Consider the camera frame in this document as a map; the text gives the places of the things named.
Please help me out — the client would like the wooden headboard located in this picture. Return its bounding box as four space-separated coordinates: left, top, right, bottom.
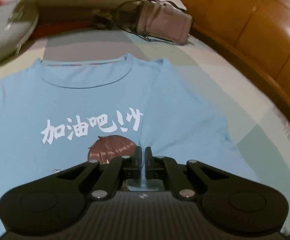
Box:
152 0 290 140

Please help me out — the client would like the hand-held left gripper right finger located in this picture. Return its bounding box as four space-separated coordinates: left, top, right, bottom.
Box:
145 147 231 200

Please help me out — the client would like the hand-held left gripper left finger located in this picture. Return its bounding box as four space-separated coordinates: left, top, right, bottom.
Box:
56 146 143 200

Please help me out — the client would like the light blue long-sleeve shirt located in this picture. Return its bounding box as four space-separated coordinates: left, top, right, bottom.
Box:
0 52 265 240

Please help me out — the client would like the orange-red cloth roll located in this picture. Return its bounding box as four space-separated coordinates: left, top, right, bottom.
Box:
32 21 95 40

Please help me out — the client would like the grey round cushion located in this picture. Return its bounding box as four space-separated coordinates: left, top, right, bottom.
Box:
0 4 39 67

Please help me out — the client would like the patterned scarf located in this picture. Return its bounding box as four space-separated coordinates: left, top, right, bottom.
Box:
92 14 118 30

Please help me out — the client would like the pink handbag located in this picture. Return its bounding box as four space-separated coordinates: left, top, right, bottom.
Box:
115 0 193 46

